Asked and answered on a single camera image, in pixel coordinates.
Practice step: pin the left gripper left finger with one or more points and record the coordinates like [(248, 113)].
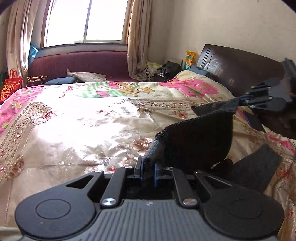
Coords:
[(66, 210)]

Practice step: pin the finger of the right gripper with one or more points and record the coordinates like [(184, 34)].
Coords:
[(267, 103), (270, 88)]

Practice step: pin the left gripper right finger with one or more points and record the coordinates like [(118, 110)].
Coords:
[(230, 209)]

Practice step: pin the dark grey plaid pants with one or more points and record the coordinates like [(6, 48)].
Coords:
[(203, 143)]

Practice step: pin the black flat tablet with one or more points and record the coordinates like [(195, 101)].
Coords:
[(253, 121)]

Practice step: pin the dark wooden headboard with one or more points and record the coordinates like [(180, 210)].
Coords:
[(238, 70)]

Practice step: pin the orange snack package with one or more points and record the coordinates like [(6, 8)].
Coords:
[(190, 59)]

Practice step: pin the floral satin bedspread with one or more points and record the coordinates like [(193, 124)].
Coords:
[(54, 134)]

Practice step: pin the black bag by bed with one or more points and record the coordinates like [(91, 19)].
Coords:
[(167, 72)]

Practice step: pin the blue pillow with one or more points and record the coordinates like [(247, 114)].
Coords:
[(64, 80)]

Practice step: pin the beige cloth on bench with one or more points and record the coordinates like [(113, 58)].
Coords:
[(86, 76)]

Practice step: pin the beige curtain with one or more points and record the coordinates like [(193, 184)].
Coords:
[(138, 39), (20, 28)]

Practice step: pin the red gift bag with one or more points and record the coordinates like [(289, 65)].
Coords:
[(10, 85)]

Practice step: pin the maroon upholstered bench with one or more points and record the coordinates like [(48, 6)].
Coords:
[(112, 64)]

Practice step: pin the window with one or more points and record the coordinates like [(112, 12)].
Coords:
[(83, 22)]

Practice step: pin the left beige curtain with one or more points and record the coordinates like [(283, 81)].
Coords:
[(20, 28)]

